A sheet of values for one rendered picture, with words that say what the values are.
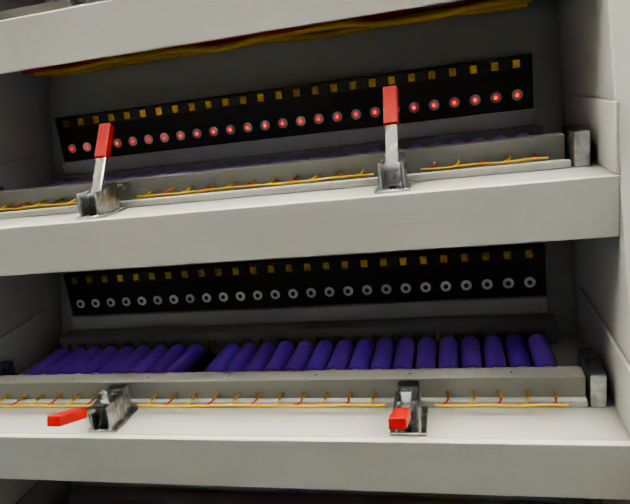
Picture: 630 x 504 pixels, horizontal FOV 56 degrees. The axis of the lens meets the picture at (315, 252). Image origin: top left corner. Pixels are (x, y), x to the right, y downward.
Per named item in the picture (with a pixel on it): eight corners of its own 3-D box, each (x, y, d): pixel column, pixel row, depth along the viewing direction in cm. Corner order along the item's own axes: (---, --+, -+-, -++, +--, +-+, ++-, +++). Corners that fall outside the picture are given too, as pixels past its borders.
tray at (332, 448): (638, 501, 42) (640, 379, 40) (-59, 477, 57) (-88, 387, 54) (580, 370, 61) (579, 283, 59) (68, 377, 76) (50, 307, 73)
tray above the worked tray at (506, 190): (620, 237, 43) (620, 34, 39) (-69, 281, 57) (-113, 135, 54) (567, 188, 62) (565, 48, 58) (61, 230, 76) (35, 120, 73)
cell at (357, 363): (375, 355, 60) (366, 386, 54) (357, 355, 60) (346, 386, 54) (373, 338, 59) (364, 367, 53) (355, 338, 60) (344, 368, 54)
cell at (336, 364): (355, 355, 60) (344, 386, 54) (337, 355, 61) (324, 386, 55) (353, 338, 60) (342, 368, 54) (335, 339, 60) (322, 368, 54)
